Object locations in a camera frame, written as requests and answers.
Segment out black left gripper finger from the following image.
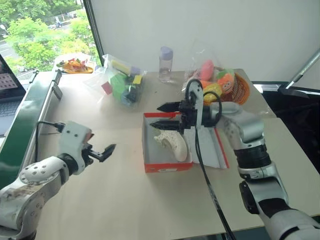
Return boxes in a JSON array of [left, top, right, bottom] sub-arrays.
[[89, 143, 118, 164]]

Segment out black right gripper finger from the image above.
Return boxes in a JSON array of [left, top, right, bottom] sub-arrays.
[[156, 100, 182, 114], [149, 119, 181, 132]]

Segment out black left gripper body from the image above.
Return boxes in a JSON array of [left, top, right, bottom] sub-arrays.
[[81, 143, 96, 167]]

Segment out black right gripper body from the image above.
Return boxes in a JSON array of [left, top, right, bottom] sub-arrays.
[[177, 98, 199, 135]]

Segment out red and white shoebox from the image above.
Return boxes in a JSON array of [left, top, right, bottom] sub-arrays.
[[142, 112, 231, 174]]

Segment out white perforated clog shoe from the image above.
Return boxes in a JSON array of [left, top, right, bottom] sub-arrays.
[[153, 129, 188, 162]]

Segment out yellow toy fruit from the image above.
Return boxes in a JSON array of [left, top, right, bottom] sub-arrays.
[[203, 83, 223, 105]]

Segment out clear bottle with purple cap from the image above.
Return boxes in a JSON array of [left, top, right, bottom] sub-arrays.
[[158, 45, 174, 84]]

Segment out pink toy fruit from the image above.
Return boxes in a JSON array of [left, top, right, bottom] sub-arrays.
[[200, 59, 215, 81]]

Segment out orange toy with face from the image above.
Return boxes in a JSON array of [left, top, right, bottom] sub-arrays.
[[216, 70, 236, 96]]

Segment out green toy block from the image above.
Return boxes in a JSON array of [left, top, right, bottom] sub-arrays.
[[110, 74, 134, 101]]

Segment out orange mesh basket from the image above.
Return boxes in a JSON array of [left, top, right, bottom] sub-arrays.
[[224, 71, 251, 105]]

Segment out clear bag of toy fruit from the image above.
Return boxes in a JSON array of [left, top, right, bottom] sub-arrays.
[[184, 41, 251, 106]]

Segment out yellow and white sponge block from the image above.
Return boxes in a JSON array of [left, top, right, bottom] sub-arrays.
[[110, 59, 133, 76]]

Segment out pink square card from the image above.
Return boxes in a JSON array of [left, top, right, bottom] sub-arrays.
[[100, 81, 114, 96]]

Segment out clear bag of coloured blocks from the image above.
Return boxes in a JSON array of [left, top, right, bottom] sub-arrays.
[[83, 53, 148, 109]]

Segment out green partition panel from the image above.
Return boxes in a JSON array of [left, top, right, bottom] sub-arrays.
[[0, 70, 60, 189]]

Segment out black clamp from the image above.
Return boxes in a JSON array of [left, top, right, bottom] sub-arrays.
[[52, 68, 64, 101]]

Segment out orange plate of toy food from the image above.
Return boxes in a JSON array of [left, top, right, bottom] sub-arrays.
[[56, 56, 95, 75]]

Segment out open laptop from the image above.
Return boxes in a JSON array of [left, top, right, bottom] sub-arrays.
[[0, 53, 28, 136]]

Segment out black cloth covered stand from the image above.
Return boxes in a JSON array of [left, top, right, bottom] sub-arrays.
[[249, 80, 320, 177]]

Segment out silver tripod pole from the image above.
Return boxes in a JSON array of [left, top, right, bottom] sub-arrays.
[[284, 48, 320, 90]]

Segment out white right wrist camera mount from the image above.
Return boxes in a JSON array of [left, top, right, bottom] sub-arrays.
[[185, 79, 205, 131]]

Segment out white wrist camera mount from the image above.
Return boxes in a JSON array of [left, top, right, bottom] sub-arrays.
[[185, 79, 205, 131], [59, 120, 95, 176]]

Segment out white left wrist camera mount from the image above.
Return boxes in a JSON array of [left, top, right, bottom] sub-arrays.
[[59, 120, 95, 176]]

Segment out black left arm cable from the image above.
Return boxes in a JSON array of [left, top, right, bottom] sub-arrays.
[[34, 120, 65, 161]]

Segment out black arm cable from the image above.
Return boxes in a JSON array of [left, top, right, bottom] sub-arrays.
[[185, 78, 237, 240], [34, 120, 65, 161]]

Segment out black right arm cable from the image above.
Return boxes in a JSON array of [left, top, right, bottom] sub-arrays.
[[185, 78, 237, 240]]

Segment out black window frame post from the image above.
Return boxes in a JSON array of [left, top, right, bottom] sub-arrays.
[[83, 0, 105, 67]]

